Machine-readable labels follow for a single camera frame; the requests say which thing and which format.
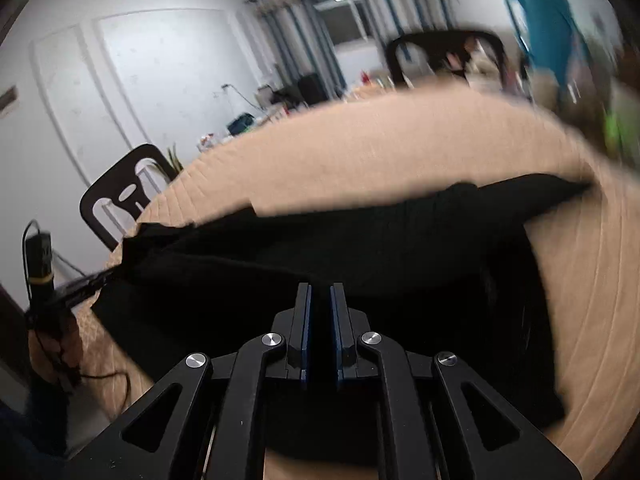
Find blue thermos jug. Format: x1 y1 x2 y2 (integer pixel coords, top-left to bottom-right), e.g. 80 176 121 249
502 0 592 106

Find green potted plant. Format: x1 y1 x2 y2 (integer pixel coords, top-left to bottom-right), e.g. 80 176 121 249
150 145 182 186

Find peach quilted blanket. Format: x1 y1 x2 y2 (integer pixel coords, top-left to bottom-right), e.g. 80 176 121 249
75 80 640 480

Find black chair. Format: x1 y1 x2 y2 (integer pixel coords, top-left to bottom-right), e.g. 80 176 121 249
79 144 180 252
385 31 508 91

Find dark bag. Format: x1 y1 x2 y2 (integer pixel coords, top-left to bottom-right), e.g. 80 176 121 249
227 115 257 136

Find person's left hand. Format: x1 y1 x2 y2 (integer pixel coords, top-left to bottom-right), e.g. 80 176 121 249
27 310 84 388

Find window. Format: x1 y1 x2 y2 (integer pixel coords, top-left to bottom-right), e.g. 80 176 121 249
312 0 377 47

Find striped curtain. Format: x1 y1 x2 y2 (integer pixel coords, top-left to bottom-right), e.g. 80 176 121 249
247 0 347 102
350 0 457 43

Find black cable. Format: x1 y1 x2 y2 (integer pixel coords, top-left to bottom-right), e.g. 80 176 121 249
70 370 133 411

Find black pants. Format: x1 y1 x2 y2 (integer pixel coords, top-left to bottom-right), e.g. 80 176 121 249
92 172 593 456

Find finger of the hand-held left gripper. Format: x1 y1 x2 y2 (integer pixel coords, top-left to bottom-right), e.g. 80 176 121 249
52 267 126 311

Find person's left forearm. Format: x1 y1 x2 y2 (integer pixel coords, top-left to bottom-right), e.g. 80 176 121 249
0 375 71 480

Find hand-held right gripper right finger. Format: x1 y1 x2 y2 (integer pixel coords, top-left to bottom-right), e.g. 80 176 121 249
329 282 583 480

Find black speaker box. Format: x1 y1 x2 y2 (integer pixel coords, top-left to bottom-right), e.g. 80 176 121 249
297 74 327 107

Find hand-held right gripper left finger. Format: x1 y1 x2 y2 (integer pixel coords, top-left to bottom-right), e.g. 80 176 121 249
60 282 313 480

